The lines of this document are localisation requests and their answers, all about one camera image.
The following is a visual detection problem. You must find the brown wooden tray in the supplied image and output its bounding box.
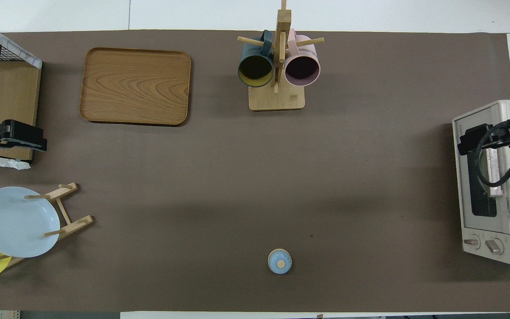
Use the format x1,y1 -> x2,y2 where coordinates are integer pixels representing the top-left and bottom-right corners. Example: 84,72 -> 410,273
79,47 -> 192,127

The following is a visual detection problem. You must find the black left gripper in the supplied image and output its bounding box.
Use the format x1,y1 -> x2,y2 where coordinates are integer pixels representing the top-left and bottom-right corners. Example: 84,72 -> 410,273
0,120 -> 48,154

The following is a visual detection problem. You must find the light blue plate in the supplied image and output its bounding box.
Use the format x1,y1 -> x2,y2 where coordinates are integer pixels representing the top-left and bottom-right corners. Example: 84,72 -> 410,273
0,187 -> 61,258

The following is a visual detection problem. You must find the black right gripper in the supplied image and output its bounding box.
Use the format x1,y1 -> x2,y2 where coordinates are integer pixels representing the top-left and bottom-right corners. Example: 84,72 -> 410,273
457,123 -> 510,156

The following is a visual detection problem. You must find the dark blue mug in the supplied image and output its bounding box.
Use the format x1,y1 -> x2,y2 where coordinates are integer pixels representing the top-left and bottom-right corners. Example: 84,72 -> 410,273
237,30 -> 274,88

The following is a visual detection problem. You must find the brown table mat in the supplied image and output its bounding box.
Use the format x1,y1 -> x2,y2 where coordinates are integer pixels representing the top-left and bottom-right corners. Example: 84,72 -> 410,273
0,30 -> 510,313

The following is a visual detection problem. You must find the wooden mug rack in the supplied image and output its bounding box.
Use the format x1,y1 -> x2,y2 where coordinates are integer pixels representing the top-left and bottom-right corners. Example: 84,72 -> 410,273
237,0 -> 325,111

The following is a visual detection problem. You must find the pink mug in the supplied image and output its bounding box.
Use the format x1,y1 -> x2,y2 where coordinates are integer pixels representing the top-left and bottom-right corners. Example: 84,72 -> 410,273
284,29 -> 321,87

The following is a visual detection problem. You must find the wooden shelf with wire basket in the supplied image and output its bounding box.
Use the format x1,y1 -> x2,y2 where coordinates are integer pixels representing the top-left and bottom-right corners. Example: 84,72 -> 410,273
0,18 -> 43,170

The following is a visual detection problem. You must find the cream toaster oven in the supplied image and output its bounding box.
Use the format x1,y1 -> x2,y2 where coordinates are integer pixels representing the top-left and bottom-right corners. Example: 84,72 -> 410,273
452,100 -> 510,266

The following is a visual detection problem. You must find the wooden plate rack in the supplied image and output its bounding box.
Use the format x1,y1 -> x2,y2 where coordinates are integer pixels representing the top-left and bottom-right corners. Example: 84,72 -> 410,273
0,182 -> 94,268

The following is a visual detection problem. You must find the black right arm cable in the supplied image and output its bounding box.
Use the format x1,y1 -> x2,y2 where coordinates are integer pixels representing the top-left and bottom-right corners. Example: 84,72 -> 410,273
475,122 -> 510,187

